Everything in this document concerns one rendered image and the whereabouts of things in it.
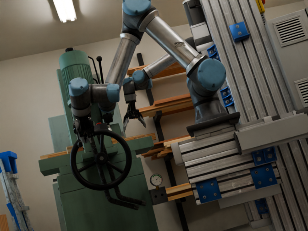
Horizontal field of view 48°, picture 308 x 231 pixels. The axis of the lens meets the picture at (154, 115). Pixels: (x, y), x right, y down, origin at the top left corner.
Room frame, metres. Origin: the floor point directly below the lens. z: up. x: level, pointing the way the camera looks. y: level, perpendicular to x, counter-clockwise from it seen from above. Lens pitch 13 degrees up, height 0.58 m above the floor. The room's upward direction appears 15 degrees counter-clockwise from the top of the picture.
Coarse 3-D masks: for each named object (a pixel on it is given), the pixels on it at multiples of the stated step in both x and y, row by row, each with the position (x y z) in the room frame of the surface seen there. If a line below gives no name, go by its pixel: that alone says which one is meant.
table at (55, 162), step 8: (120, 144) 1.83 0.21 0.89; (128, 144) 1.84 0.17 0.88; (136, 144) 1.85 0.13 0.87; (144, 144) 1.87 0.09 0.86; (152, 144) 1.88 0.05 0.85; (80, 152) 1.78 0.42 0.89; (88, 152) 1.69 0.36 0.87; (112, 152) 1.72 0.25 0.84; (120, 152) 1.83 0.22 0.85; (136, 152) 1.94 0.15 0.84; (144, 152) 2.03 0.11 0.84; (40, 160) 1.72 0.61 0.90; (48, 160) 1.73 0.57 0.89; (56, 160) 1.74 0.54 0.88; (64, 160) 1.75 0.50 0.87; (80, 160) 1.77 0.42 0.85; (88, 160) 1.77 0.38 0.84; (40, 168) 1.72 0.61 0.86; (48, 168) 1.73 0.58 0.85; (56, 168) 1.75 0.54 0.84
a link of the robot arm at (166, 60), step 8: (192, 40) 1.96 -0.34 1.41; (168, 56) 1.98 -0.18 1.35; (152, 64) 1.99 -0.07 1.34; (160, 64) 1.98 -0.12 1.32; (168, 64) 2.00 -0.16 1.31; (136, 72) 1.98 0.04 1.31; (144, 72) 1.99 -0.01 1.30; (152, 72) 2.00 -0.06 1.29; (136, 80) 1.98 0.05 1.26; (144, 80) 2.02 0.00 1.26
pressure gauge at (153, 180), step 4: (152, 176) 1.80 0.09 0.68; (156, 176) 1.81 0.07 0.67; (160, 176) 1.81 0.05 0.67; (152, 180) 1.80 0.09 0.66; (156, 180) 1.81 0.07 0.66; (160, 180) 1.81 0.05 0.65; (152, 184) 1.81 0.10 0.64; (156, 184) 1.80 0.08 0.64; (160, 184) 1.81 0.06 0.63; (156, 188) 1.83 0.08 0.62
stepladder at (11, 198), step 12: (0, 156) 2.43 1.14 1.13; (12, 156) 2.49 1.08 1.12; (0, 168) 2.43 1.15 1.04; (12, 168) 2.59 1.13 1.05; (12, 180) 2.57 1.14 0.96; (12, 192) 2.43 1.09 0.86; (12, 204) 2.46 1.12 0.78; (24, 204) 2.63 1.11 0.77; (12, 216) 2.43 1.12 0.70; (24, 216) 2.58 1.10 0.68; (24, 228) 2.44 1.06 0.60
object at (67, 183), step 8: (136, 160) 1.85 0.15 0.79; (96, 168) 1.79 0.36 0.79; (104, 168) 1.80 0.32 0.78; (112, 168) 1.81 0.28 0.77; (120, 168) 1.82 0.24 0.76; (136, 168) 1.85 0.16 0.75; (64, 176) 1.75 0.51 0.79; (72, 176) 1.76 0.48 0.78; (88, 176) 1.78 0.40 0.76; (96, 176) 1.79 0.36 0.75; (128, 176) 1.83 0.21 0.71; (64, 184) 1.75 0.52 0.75; (72, 184) 1.76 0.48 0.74; (80, 184) 1.77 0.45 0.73; (64, 192) 1.75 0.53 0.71
